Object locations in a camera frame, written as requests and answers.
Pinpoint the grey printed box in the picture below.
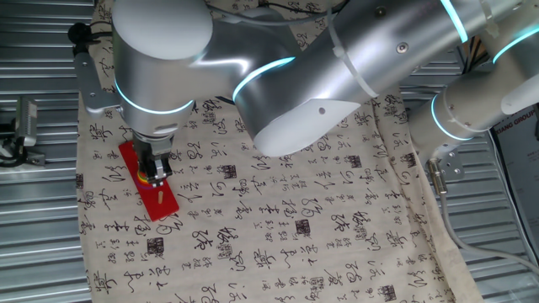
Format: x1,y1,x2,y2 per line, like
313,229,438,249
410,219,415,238
490,104,539,253

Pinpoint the thick grey connector cable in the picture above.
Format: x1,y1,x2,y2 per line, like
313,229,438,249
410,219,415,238
425,158,539,277

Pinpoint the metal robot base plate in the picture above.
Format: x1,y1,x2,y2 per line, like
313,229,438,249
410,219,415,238
429,146,467,183

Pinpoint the purple wooden ring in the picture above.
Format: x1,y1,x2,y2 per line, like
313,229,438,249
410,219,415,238
134,178,163,191

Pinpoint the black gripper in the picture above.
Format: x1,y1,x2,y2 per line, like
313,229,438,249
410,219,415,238
131,130,176,189

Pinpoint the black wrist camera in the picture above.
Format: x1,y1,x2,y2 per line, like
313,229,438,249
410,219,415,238
67,21,93,56

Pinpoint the silver ribbed camera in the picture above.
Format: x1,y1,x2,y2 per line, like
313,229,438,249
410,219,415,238
14,96,39,147

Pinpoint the grey metal camera bracket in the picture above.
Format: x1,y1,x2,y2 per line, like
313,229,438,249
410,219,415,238
73,50,123,120

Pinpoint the red wooden Hanoi peg board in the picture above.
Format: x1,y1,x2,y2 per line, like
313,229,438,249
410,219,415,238
118,141,180,223

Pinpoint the white calligraphy print cloth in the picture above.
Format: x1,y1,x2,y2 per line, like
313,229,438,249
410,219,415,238
75,0,485,303

